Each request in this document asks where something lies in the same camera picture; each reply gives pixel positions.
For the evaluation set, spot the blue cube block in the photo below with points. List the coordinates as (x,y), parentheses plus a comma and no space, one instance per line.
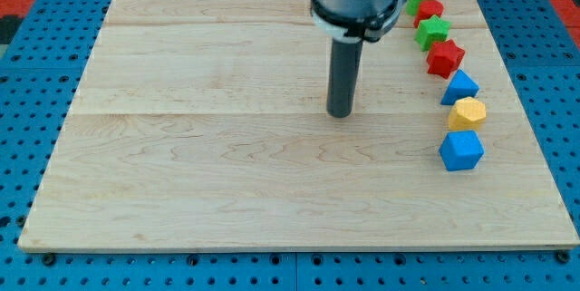
(461,150)

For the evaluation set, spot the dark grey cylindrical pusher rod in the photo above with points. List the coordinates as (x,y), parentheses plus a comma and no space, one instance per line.
(343,73)

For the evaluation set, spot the light wooden board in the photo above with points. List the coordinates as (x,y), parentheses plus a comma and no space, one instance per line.
(200,126)

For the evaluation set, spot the red star block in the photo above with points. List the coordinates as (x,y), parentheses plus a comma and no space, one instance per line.
(444,58)

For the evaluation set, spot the green star block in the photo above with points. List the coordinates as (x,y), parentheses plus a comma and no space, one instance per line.
(433,29)

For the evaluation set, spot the blue triangular block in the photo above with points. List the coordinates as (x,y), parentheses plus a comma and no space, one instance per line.
(460,86)

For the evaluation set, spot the yellow hexagonal block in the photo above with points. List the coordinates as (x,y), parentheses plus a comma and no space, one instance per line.
(467,114)

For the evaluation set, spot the red cylinder block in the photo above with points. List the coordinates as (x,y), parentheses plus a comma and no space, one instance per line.
(427,9)

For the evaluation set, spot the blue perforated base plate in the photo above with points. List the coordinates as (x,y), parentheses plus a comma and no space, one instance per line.
(39,75)

